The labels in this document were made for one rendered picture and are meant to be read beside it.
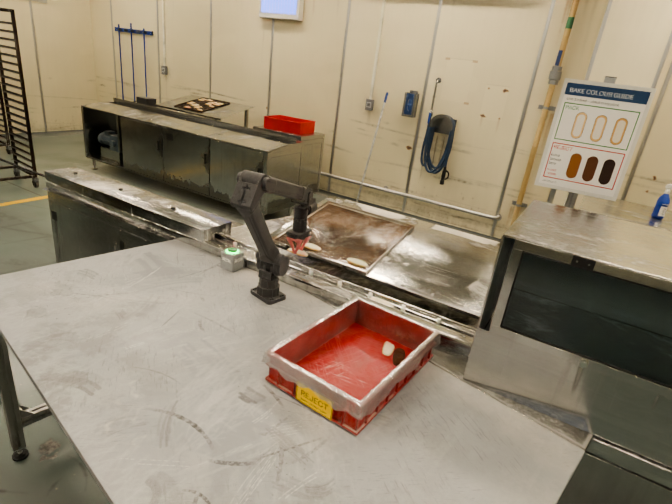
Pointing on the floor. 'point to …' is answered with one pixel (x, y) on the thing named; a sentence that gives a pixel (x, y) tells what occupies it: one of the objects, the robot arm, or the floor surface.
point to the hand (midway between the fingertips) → (297, 250)
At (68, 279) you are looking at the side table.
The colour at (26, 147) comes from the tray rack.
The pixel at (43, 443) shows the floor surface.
